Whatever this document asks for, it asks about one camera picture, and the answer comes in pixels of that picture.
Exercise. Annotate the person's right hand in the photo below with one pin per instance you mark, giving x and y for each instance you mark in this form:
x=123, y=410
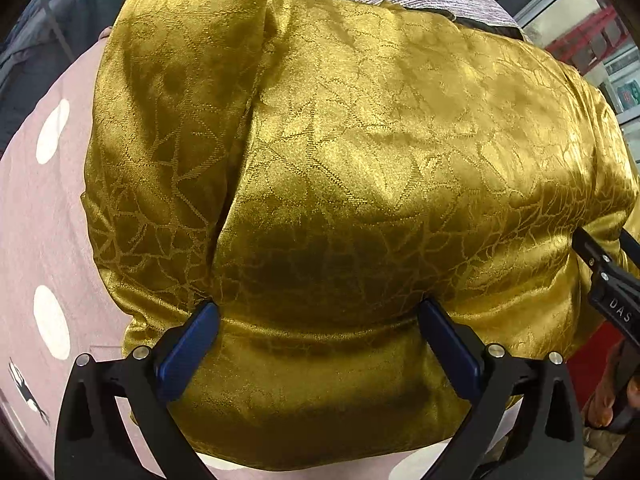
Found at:
x=607, y=390

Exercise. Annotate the gold satin jacket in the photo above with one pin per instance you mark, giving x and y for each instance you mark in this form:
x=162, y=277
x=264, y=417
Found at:
x=375, y=170

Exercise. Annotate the display shelves with goods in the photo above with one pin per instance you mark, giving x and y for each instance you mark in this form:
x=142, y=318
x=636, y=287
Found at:
x=595, y=35

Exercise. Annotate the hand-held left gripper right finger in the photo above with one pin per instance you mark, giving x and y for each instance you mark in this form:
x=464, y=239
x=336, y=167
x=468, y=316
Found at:
x=452, y=352

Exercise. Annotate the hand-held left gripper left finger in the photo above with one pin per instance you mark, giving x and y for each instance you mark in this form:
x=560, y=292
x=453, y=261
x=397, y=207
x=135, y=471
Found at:
x=187, y=352

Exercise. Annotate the grey blue garment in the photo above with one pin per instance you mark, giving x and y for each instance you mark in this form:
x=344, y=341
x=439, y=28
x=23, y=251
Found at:
x=45, y=50

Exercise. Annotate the pink polka dot blanket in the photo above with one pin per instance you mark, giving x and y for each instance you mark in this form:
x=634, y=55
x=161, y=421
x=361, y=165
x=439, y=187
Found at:
x=40, y=240

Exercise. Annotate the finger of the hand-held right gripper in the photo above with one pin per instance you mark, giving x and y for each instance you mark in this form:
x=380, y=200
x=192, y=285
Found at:
x=590, y=252

